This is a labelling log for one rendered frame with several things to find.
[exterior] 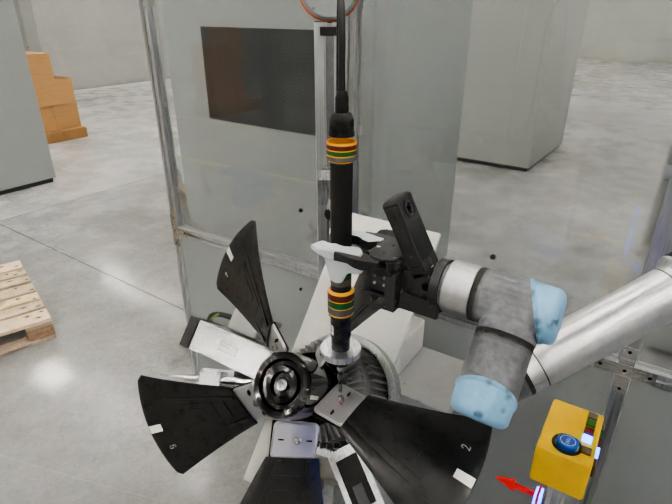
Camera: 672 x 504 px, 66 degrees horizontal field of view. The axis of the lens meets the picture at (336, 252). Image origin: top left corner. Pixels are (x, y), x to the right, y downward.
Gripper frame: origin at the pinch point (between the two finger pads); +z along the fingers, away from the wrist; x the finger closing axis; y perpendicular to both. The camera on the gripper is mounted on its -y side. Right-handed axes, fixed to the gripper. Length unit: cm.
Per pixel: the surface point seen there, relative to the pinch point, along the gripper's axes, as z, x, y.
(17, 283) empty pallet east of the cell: 304, 76, 140
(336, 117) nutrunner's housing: -2.6, -1.9, -19.3
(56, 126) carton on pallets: 734, 360, 138
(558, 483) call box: -40, 21, 50
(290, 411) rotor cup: 2.5, -7.9, 31.0
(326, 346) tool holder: -0.8, -1.5, 19.6
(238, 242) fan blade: 30.7, 11.3, 13.2
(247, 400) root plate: 15.6, -5.1, 37.1
